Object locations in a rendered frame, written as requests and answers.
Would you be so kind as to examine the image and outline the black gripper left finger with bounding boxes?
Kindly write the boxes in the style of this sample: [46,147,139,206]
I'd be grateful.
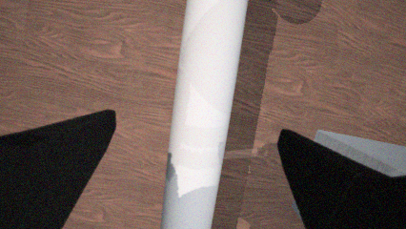
[0,109,116,229]

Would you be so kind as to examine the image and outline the white cylinder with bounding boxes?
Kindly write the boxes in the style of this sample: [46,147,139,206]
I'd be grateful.
[160,0,249,229]

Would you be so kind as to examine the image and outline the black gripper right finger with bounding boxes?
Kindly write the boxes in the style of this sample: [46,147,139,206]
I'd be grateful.
[277,129,406,229]

